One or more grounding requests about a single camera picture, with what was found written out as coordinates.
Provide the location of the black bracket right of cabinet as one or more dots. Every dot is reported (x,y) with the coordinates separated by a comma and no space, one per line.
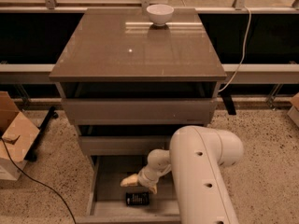
(228,101)

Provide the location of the bottom grey open drawer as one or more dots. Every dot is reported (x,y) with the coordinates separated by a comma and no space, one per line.
(107,203)

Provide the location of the black caster stand leg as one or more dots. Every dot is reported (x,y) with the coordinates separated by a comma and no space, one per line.
(31,154)

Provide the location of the middle grey drawer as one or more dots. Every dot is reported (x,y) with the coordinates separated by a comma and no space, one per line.
(122,145)

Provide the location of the black rxbar chocolate bar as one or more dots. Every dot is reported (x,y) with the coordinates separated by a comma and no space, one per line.
(140,198)

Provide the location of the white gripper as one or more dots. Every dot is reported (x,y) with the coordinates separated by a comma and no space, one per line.
(144,178)

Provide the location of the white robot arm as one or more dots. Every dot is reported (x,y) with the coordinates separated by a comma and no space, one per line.
(194,159)

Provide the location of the top grey drawer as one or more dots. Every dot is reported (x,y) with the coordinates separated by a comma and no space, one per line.
(139,111)

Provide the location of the cardboard box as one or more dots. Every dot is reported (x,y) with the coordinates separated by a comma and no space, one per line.
(18,133)

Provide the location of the grey drawer cabinet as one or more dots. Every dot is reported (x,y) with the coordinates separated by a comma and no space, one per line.
(118,53)

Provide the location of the white ceramic bowl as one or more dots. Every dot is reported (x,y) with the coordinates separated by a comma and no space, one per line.
(160,14)

